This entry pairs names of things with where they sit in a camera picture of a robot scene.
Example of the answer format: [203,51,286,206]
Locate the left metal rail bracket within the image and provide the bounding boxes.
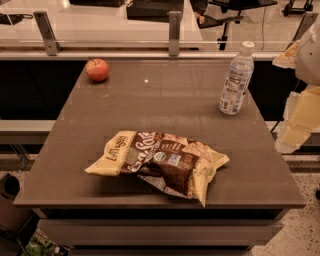
[33,11,60,56]

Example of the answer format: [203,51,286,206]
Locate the middle metal rail bracket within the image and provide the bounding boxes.
[168,11,182,57]

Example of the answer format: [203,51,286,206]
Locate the brown yellow chip bag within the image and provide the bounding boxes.
[85,131,229,204]

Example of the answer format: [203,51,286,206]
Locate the red apple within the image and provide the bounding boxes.
[85,59,109,82]

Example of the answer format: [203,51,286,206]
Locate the metal rail bracket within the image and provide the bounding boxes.
[33,11,60,56]
[168,11,182,57]
[293,12,319,42]

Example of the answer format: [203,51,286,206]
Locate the dark bin on floor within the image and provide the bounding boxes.
[0,174,33,234]

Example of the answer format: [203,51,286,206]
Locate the green white bag on floor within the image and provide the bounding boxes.
[21,228,69,256]

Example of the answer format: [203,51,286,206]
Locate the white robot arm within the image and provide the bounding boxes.
[272,22,320,154]

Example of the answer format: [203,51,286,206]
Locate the black cable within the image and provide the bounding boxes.
[269,79,301,134]

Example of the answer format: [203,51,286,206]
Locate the right metal rail bracket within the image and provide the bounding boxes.
[293,12,319,42]

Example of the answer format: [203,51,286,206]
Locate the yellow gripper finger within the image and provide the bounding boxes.
[275,85,320,154]
[272,40,300,69]

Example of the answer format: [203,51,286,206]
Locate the clear plastic water bottle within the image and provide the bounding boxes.
[219,41,255,115]

